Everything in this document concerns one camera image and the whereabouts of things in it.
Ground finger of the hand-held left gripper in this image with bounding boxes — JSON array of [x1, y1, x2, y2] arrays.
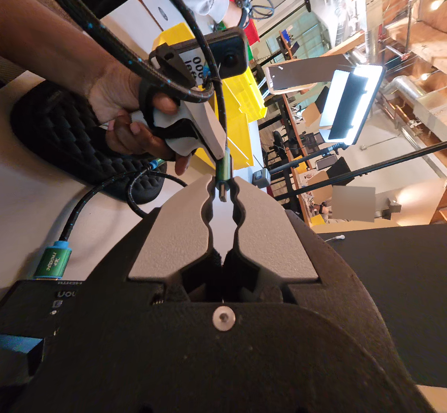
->
[[179, 100, 228, 161]]

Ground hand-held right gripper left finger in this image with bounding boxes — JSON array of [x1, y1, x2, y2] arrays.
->
[[128, 174, 215, 281]]

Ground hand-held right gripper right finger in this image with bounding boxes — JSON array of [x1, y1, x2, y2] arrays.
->
[[230, 176, 320, 281]]

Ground black braided hdmi cable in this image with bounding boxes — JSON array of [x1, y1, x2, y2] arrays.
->
[[28, 0, 234, 280]]

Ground black usb hub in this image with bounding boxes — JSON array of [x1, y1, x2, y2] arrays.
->
[[0, 278, 88, 377]]

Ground person's left forearm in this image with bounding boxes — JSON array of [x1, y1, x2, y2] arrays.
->
[[0, 0, 116, 120]]

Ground person's left hand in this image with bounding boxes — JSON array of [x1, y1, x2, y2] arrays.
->
[[87, 58, 192, 176]]

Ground red plastic bin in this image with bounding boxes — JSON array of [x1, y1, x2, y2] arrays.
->
[[223, 0, 261, 45]]

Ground yellow plastic bin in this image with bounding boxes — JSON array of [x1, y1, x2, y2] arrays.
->
[[152, 22, 268, 170]]

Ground grey power outlet box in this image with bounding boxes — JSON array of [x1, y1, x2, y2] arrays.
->
[[252, 168, 271, 189]]

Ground black board with wooden rim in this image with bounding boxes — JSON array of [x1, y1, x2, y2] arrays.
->
[[314, 223, 447, 390], [265, 53, 354, 95]]

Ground light panel stand pole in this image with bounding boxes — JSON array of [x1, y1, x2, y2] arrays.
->
[[269, 142, 347, 176]]

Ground black pole with round disc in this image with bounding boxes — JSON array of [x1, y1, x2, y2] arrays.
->
[[258, 0, 312, 38], [274, 141, 447, 201]]

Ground white cardboard box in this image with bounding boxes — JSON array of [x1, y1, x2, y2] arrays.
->
[[101, 0, 196, 61]]

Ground brown cardboard box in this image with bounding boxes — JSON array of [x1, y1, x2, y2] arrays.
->
[[302, 102, 327, 128]]

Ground black textured wrist pad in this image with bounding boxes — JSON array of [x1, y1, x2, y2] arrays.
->
[[10, 81, 168, 205]]

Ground lit led light panel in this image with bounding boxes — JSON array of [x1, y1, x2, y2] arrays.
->
[[318, 64, 387, 145]]

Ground silver ventilation duct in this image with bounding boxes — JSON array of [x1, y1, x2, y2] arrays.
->
[[382, 75, 447, 131]]

